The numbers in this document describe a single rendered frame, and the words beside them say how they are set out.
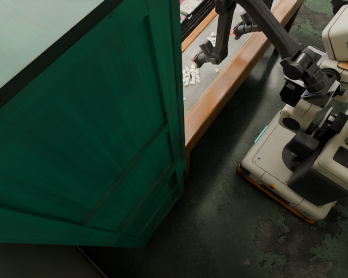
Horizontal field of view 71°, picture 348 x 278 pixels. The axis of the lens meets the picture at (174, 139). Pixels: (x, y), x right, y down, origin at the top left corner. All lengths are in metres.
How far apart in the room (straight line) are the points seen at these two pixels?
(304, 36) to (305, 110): 1.82
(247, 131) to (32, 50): 2.07
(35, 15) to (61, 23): 0.04
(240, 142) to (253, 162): 0.40
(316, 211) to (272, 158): 0.44
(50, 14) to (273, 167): 1.72
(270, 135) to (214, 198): 0.66
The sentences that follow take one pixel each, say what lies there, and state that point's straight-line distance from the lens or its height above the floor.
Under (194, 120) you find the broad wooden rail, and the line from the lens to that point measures 1.42.
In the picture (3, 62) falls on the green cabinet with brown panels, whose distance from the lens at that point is 0.38.
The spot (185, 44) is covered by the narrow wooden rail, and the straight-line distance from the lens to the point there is 1.78.
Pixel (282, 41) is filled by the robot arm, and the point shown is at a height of 1.31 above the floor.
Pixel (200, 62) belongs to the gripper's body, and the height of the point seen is 0.88.
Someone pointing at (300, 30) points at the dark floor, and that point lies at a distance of 3.22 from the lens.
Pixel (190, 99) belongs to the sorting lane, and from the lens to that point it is 1.52.
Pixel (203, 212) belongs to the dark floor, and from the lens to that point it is 2.03.
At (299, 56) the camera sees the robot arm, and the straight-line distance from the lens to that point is 1.09.
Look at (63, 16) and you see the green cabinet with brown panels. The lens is 0.40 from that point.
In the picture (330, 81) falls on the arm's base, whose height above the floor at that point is 1.22.
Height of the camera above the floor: 2.01
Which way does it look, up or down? 65 degrees down
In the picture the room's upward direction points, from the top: 8 degrees counter-clockwise
